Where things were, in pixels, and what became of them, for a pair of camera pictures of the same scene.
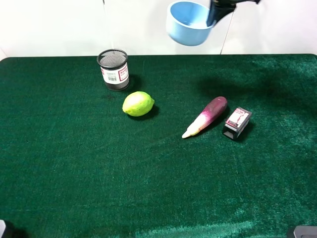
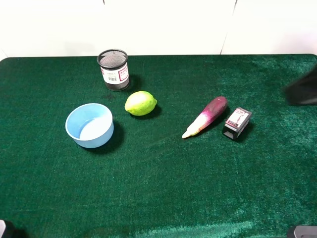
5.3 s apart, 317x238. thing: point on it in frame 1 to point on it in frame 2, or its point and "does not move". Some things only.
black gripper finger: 220,9 to 304,91
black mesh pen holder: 114,67 does not move
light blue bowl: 186,23 to 90,125
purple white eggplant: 210,115 does not move
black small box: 236,118 does not move
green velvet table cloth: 74,164 does not move
